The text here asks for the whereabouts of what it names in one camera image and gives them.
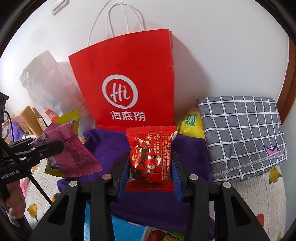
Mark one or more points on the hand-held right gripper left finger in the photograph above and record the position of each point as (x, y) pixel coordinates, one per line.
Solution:
(122, 178)

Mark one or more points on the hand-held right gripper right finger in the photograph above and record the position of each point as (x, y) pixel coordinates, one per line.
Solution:
(178, 183)

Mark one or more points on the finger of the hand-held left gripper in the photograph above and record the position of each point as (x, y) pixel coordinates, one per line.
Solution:
(53, 146)
(34, 160)

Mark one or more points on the small pink snack packet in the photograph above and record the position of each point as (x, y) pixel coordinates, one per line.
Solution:
(69, 148)

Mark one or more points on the yellow-edged pink snack packet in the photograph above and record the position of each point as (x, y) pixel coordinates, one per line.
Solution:
(69, 118)

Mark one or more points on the red snack packet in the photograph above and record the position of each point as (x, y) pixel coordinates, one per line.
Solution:
(150, 157)

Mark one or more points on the green snack packet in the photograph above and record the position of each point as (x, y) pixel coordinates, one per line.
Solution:
(173, 237)

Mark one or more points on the person's left hand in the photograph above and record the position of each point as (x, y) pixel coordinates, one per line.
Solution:
(13, 204)

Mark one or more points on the purple fluffy item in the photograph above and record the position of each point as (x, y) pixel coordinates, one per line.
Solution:
(16, 131)

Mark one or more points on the purple towel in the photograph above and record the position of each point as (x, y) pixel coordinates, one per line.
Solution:
(104, 148)

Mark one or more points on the wooden furniture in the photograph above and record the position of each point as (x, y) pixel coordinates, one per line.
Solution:
(27, 118)

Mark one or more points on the blue tissue pack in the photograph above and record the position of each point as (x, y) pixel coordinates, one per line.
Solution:
(124, 229)

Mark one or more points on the white plastic bag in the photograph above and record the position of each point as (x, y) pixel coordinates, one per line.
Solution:
(46, 88)

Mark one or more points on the yellow packet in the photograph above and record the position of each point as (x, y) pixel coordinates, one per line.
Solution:
(190, 122)

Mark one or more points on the grey checked cloth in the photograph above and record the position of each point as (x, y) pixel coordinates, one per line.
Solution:
(240, 139)

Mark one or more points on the fruit print table cover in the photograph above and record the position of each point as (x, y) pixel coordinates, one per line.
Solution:
(259, 201)

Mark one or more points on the red paper bag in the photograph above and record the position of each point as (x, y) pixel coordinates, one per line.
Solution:
(120, 69)

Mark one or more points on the wooden door frame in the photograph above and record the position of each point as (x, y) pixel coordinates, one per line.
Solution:
(289, 88)

